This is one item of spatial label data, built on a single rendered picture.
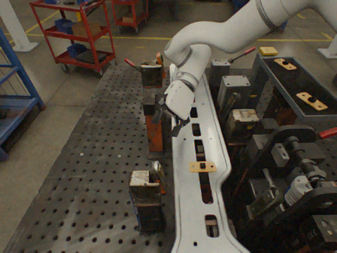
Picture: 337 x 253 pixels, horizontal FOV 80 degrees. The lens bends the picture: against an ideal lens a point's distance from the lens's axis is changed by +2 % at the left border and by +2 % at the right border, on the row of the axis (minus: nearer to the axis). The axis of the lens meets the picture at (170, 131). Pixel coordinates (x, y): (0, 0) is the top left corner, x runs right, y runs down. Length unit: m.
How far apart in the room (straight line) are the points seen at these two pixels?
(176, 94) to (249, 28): 0.26
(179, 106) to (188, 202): 0.28
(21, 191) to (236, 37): 1.95
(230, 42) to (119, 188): 0.74
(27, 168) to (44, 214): 1.26
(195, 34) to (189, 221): 0.51
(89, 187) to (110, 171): 0.11
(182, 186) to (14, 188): 1.76
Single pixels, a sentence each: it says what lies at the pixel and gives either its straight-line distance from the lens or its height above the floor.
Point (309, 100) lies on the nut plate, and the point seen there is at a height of 1.17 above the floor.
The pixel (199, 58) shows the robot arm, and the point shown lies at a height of 1.23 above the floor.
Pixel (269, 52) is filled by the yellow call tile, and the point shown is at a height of 1.16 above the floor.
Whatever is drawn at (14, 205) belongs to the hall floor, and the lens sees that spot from 2.08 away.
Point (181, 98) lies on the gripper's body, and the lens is 0.64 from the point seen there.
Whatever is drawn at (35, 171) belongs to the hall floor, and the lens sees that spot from 2.19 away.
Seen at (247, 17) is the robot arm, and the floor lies 1.38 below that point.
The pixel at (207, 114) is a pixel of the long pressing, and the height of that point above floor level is 1.00.
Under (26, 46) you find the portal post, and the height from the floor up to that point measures 0.04.
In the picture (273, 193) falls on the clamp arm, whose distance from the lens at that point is 0.54.
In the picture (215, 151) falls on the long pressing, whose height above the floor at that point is 1.00.
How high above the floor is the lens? 1.53
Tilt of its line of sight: 45 degrees down
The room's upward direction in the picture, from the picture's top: straight up
